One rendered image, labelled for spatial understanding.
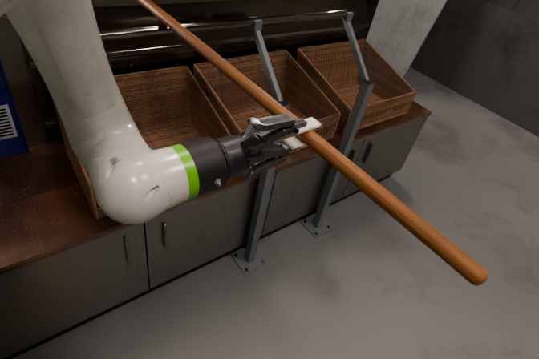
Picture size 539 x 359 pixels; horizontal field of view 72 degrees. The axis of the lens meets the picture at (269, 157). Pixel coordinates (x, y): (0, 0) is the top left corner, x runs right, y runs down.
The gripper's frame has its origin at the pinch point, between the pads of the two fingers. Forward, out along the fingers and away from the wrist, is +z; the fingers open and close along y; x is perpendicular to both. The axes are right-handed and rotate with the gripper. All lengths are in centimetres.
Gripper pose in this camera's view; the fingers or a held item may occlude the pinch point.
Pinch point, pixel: (302, 133)
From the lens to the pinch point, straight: 75.5
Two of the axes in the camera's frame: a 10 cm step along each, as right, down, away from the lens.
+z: 7.9, -2.8, 5.5
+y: -1.6, 7.7, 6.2
